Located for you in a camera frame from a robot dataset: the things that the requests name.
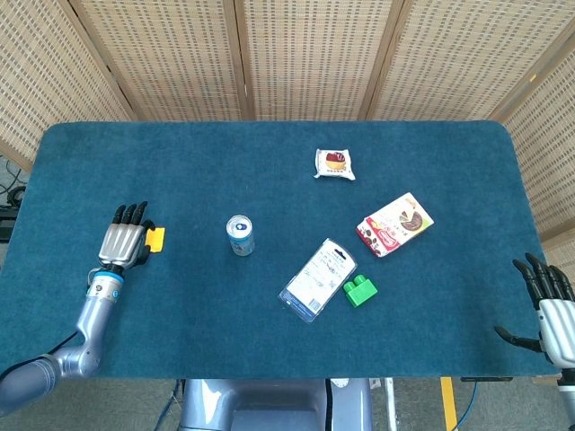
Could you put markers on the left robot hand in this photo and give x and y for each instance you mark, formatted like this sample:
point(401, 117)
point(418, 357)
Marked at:
point(119, 242)

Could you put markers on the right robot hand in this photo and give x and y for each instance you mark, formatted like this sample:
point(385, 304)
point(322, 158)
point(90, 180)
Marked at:
point(557, 323)

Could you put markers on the yellow sticky note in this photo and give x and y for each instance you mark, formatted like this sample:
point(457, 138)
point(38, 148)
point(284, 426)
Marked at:
point(157, 240)

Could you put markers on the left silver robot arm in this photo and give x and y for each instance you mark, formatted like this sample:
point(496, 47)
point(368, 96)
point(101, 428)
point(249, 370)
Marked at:
point(92, 323)

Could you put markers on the blue carpet table cover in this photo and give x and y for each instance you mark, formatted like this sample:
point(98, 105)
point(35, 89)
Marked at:
point(202, 323)

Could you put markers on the light blue drink can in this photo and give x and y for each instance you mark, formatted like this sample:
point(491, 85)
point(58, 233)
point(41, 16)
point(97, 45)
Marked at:
point(241, 238)

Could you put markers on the yellow floor strip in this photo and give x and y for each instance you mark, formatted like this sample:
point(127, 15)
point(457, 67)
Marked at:
point(448, 404)

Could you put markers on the red white cookie box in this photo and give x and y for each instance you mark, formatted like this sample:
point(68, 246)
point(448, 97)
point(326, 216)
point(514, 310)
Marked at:
point(393, 226)

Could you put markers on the green plastic building block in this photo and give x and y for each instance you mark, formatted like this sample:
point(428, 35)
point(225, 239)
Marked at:
point(359, 292)

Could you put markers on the clear blister pack with card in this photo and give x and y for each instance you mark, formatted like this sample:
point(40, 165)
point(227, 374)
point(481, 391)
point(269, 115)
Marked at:
point(316, 280)

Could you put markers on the grey robot torso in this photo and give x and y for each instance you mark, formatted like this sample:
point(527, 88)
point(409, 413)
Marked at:
point(269, 404)

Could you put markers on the wrapped cake snack packet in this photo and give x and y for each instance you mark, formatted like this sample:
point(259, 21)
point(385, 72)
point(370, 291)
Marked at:
point(334, 164)

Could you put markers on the woven bamboo folding screen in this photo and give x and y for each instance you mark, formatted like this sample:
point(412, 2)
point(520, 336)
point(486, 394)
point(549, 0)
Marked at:
point(314, 54)

